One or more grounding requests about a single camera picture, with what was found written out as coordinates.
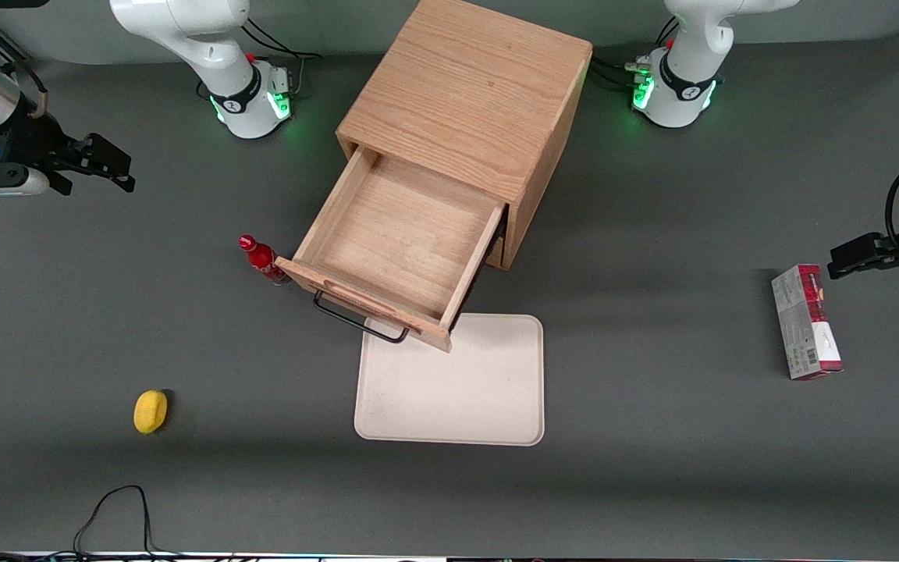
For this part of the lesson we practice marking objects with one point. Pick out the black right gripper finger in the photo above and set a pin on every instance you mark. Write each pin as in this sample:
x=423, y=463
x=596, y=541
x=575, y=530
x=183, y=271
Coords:
x=110, y=178
x=102, y=151

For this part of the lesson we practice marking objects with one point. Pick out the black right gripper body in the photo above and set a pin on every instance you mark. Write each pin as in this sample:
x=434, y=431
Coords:
x=30, y=137

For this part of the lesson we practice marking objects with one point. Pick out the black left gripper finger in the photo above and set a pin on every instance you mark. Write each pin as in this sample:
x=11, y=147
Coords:
x=859, y=254

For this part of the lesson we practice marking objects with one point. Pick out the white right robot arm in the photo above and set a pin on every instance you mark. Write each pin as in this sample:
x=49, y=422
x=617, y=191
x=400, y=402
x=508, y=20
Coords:
x=184, y=31

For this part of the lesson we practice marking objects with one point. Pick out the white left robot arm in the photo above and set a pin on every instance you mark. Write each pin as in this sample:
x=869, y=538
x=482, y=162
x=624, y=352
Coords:
x=684, y=78

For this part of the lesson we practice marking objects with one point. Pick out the oak wooden drawer cabinet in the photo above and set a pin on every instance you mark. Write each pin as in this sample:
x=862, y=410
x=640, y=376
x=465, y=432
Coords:
x=465, y=86

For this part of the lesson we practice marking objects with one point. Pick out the red plaid cardboard box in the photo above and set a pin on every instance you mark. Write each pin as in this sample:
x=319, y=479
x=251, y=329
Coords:
x=804, y=324

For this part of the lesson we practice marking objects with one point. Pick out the red bottle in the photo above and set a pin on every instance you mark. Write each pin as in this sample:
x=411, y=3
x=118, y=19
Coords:
x=261, y=257

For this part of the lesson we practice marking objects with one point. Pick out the yellow lemon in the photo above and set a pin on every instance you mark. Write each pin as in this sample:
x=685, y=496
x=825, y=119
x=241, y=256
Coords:
x=150, y=411

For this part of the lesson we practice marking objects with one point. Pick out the white rectangular tray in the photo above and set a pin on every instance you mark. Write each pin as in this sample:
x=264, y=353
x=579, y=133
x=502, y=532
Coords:
x=457, y=390

